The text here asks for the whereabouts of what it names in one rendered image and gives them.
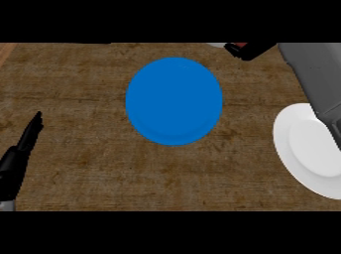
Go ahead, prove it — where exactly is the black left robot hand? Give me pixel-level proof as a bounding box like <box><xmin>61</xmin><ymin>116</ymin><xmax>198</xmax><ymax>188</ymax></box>
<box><xmin>0</xmin><ymin>110</ymin><xmax>46</xmax><ymax>204</ymax></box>

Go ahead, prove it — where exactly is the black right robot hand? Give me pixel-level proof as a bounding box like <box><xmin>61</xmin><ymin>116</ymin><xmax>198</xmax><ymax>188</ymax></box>
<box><xmin>225</xmin><ymin>42</ymin><xmax>279</xmax><ymax>63</ymax></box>

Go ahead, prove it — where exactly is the blue plate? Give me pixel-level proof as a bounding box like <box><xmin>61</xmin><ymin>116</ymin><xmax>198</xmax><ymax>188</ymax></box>
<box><xmin>124</xmin><ymin>57</ymin><xmax>225</xmax><ymax>147</ymax></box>

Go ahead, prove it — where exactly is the white plate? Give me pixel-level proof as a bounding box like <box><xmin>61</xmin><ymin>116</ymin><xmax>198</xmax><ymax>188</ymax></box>
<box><xmin>272</xmin><ymin>102</ymin><xmax>341</xmax><ymax>200</ymax></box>

